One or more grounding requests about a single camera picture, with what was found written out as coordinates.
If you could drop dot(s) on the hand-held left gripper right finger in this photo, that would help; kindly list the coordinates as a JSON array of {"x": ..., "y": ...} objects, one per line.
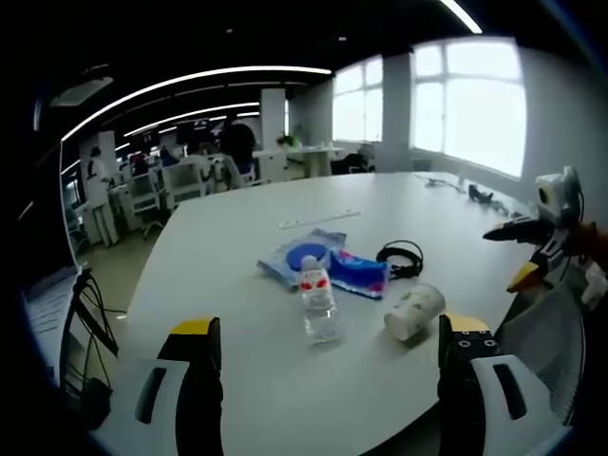
[{"x": 494, "y": 380}]

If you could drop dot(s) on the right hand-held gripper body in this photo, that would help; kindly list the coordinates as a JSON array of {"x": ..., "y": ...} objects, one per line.
[{"x": 556, "y": 199}]

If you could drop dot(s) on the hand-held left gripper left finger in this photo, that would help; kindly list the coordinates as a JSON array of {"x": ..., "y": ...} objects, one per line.
[{"x": 161, "y": 380}]

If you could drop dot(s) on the white paper cup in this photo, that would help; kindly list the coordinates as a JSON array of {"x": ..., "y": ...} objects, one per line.
[{"x": 415, "y": 311}]

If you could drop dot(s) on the blue tissue packet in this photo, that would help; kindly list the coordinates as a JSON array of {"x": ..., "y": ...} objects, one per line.
[{"x": 358, "y": 275}]

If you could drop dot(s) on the light blue packet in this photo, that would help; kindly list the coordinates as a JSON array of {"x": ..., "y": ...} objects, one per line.
[{"x": 285, "y": 261}]

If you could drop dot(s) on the clear plastic water bottle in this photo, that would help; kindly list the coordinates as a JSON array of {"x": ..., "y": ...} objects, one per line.
[{"x": 320, "y": 304}]

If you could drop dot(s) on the white strip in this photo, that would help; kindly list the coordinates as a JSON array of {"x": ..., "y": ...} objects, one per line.
[{"x": 318, "y": 218}]

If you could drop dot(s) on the person's right hand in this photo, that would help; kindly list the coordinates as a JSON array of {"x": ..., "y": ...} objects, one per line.
[{"x": 591, "y": 242}]

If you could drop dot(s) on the small black object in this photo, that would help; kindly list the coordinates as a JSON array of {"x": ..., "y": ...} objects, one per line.
[{"x": 480, "y": 192}]

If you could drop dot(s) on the black power adapter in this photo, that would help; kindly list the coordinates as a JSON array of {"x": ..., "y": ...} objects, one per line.
[{"x": 97, "y": 401}]

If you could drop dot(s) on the grey mesh office chair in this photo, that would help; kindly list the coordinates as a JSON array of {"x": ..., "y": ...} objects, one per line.
[{"x": 551, "y": 342}]

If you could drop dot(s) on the white table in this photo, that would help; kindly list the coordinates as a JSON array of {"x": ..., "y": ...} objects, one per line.
[{"x": 266, "y": 380}]

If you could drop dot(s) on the large window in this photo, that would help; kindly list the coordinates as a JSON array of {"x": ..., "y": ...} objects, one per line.
[
  {"x": 470, "y": 104},
  {"x": 357, "y": 102}
]

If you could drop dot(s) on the laptop screen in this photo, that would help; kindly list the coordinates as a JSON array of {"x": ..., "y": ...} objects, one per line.
[{"x": 50, "y": 304}]

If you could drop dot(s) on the dark office chair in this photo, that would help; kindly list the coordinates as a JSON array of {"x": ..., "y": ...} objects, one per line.
[{"x": 354, "y": 161}]

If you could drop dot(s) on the white office chair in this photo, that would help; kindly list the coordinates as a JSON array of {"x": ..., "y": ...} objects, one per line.
[
  {"x": 145, "y": 195},
  {"x": 233, "y": 171},
  {"x": 185, "y": 183}
]

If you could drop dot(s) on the white background desk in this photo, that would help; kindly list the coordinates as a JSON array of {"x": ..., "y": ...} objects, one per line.
[{"x": 304, "y": 159}]

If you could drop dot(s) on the green potted plant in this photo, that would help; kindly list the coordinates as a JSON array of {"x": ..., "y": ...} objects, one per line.
[{"x": 289, "y": 140}]

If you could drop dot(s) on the long ceiling light strip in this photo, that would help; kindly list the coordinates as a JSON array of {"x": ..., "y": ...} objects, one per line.
[{"x": 190, "y": 83}]

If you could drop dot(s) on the ceiling air conditioner unit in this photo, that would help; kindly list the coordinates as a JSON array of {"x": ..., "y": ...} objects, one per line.
[{"x": 81, "y": 88}]

